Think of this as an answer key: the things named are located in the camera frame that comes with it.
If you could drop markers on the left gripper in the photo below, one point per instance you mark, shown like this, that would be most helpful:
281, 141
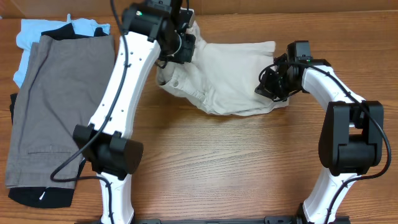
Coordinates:
186, 55

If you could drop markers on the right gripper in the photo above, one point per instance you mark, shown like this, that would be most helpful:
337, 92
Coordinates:
269, 88

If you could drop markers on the beige shorts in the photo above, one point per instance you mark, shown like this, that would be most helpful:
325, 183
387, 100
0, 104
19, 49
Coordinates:
221, 78

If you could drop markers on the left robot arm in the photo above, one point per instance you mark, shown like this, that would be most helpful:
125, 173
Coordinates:
150, 31

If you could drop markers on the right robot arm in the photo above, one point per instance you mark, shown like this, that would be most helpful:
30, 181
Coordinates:
352, 136

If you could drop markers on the grey shorts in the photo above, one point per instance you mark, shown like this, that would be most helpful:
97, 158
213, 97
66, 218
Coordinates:
59, 109

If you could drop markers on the light blue garment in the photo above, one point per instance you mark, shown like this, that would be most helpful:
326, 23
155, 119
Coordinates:
32, 29

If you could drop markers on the black garment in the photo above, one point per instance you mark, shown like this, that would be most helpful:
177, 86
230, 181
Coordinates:
40, 197

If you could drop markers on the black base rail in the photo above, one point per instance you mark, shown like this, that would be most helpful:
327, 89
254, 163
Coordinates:
217, 221

